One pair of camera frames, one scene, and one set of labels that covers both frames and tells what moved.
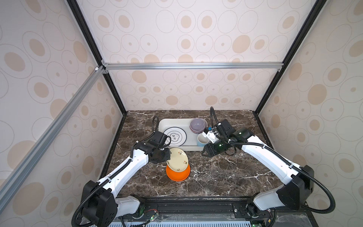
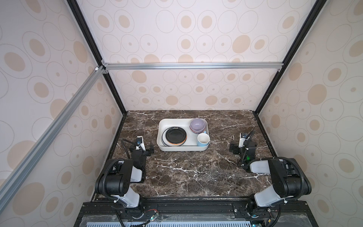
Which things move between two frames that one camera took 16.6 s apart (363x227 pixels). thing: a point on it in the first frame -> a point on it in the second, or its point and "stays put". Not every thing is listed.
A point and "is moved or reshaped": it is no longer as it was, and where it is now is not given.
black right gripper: (209, 148) -> (237, 150)
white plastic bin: (191, 144) stays put
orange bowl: (178, 176) -> (176, 142)
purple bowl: (197, 125) stays put
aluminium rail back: (191, 66) stays put
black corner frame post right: (318, 8) stays put
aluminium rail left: (75, 100) stays put
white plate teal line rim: (177, 135) is moved or reshaped
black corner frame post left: (94, 46) stays put
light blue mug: (202, 140) stays put
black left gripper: (166, 158) -> (148, 152)
